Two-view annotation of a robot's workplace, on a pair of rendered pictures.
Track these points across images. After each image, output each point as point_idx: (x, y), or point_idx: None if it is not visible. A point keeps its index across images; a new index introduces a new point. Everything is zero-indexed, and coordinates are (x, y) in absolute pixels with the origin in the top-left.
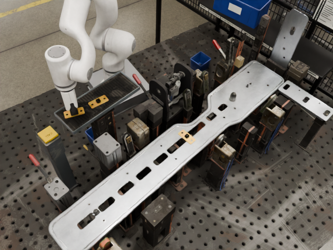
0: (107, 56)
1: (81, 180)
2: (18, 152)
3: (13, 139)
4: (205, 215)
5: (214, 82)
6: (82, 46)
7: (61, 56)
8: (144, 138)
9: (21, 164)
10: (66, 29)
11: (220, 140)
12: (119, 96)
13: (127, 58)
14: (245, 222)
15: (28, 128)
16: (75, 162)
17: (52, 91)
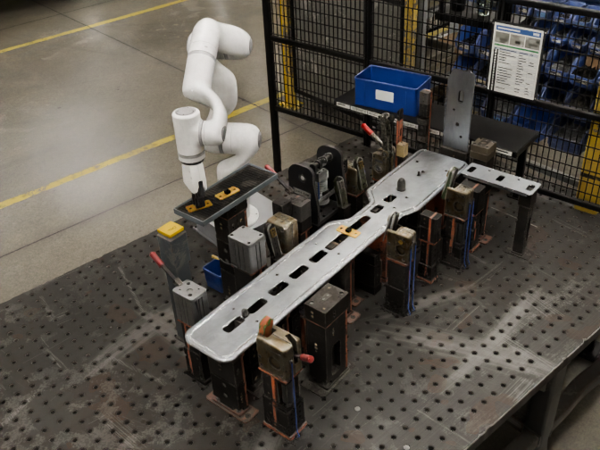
0: (224, 163)
1: None
2: (106, 311)
3: (97, 297)
4: (394, 345)
5: None
6: (212, 103)
7: (191, 113)
8: (292, 236)
9: (115, 323)
10: (193, 89)
11: (393, 218)
12: (253, 186)
13: None
14: (453, 345)
15: (116, 283)
16: None
17: (142, 239)
